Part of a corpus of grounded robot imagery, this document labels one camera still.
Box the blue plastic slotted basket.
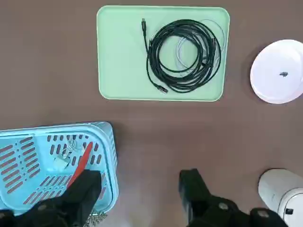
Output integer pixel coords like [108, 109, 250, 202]
[0, 121, 119, 216]

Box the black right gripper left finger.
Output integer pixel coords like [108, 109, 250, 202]
[0, 169, 102, 227]

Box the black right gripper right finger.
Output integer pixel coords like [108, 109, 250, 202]
[178, 168, 290, 227]

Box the green plastic tray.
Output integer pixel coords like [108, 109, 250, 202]
[96, 5, 231, 102]

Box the pink round plate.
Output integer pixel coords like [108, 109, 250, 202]
[250, 39, 303, 104]

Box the thin white cable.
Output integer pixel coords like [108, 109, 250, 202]
[176, 18, 225, 77]

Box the toy carrot with green leaves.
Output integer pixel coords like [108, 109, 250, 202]
[67, 141, 109, 226]

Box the coiled black cable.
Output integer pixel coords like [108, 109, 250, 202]
[141, 18, 222, 95]

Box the cream mini trash bin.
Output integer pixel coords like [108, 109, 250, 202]
[258, 168, 303, 223]

